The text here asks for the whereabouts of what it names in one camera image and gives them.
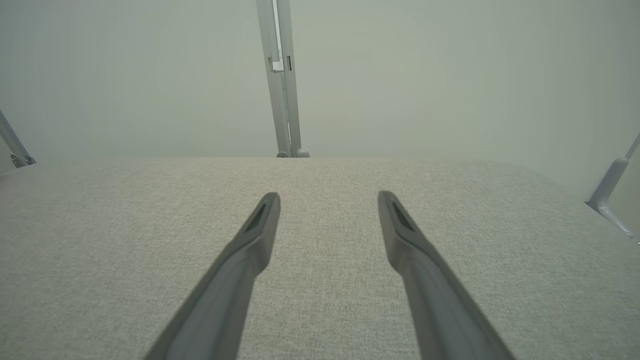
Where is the grey metal bracket leg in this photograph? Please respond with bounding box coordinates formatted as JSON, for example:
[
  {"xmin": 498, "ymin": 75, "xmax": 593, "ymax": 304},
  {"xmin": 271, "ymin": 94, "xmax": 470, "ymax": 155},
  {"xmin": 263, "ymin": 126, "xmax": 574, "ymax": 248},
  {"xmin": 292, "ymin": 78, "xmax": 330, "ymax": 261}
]
[{"xmin": 586, "ymin": 132, "xmax": 640, "ymax": 245}]

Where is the grey metal post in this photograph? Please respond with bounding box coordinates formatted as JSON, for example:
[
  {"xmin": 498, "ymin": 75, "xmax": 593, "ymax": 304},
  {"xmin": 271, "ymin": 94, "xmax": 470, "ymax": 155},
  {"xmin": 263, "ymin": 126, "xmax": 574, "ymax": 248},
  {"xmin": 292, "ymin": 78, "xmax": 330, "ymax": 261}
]
[{"xmin": 256, "ymin": 0, "xmax": 310, "ymax": 159}]

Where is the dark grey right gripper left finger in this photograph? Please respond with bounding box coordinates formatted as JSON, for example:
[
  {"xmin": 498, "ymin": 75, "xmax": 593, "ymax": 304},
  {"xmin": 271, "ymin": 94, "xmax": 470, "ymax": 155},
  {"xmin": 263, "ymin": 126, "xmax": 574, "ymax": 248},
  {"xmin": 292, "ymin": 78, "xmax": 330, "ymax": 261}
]
[{"xmin": 144, "ymin": 192, "xmax": 281, "ymax": 360}]

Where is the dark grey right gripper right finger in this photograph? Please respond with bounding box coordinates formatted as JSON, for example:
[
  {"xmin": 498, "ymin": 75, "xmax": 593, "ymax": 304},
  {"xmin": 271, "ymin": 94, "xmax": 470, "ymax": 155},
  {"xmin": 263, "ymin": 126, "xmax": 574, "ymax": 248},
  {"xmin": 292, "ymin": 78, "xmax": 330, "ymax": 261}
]
[{"xmin": 377, "ymin": 190, "xmax": 516, "ymax": 360}]

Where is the grey metal frame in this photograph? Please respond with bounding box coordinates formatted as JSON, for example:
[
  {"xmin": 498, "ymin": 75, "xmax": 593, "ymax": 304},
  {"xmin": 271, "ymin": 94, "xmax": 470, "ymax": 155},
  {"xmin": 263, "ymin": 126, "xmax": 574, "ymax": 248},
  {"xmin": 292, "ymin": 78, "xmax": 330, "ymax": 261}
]
[{"xmin": 0, "ymin": 110, "xmax": 36, "ymax": 169}]

